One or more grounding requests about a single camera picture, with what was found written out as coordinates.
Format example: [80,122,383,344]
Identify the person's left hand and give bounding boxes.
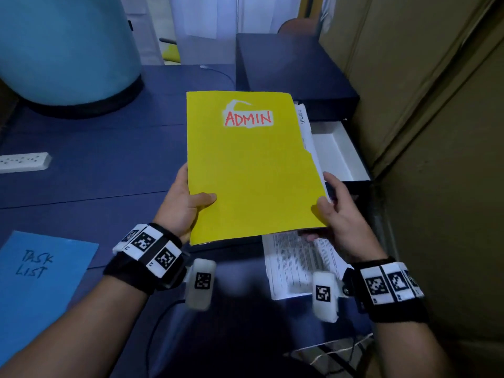
[153,163,217,245]

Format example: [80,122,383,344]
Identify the brown cardboard box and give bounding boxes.
[319,0,504,178]

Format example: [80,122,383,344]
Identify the neat stack of printed papers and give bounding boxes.
[293,102,330,203]
[261,229,355,301]

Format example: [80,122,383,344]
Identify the black marker wristband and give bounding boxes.
[103,223,190,296]
[342,259,430,323]

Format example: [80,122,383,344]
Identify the teal cylindrical barrel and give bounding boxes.
[0,0,145,119]

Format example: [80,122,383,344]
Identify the brown round seat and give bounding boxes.
[277,17,322,38]

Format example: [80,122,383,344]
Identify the white power strip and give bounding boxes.
[0,152,53,174]

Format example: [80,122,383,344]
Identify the white partition panel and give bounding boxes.
[118,0,304,66]

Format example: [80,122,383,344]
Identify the yellow folder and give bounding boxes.
[186,90,328,246]

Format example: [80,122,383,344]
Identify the person's dark trousers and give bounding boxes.
[157,342,332,378]

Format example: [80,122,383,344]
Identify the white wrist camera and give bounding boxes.
[185,258,217,312]
[312,270,341,323]

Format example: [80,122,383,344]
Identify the yellow plastic item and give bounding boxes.
[161,41,181,65]

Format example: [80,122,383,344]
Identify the thin power cable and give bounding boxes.
[199,65,237,87]

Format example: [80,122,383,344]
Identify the person's right hand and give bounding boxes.
[303,171,389,265]

